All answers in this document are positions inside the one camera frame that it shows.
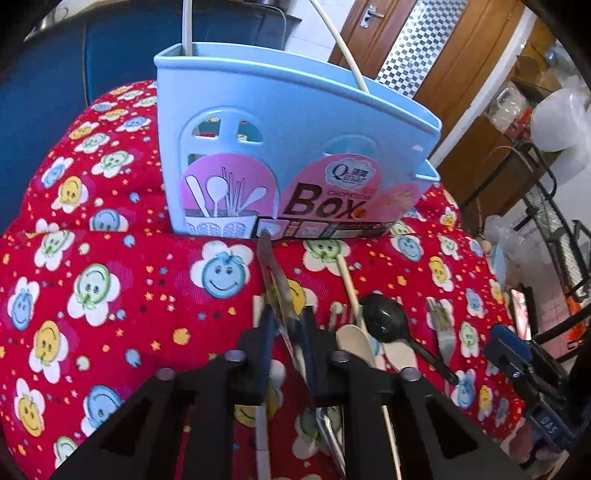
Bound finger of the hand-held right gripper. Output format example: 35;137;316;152
482;323;533;377

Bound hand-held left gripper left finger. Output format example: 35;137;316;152
48;318;280;480

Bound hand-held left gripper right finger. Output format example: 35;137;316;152
298;314;532;480

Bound metal fork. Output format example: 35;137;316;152
425;296;459;366

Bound patterned metal knife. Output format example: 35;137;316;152
257;231;347;478

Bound black plastic spoon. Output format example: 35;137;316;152
359;292;461;385

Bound blue plastic utensil box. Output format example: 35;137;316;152
154;41;443;241

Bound smartphone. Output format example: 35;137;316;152
509;286;534;335

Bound red smiley flower blanket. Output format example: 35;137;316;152
0;78;532;480

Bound white plastic bag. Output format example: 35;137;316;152
530;87;591;154

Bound clear plastic containers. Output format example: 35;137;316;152
488;82;529;132

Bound cardboard box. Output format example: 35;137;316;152
515;54;557;88

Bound wooden door with checkered glass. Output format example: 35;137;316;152
328;0;536;171

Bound black wire rack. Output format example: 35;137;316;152
512;141;591;333

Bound metal door handle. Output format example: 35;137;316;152
360;4;386;28

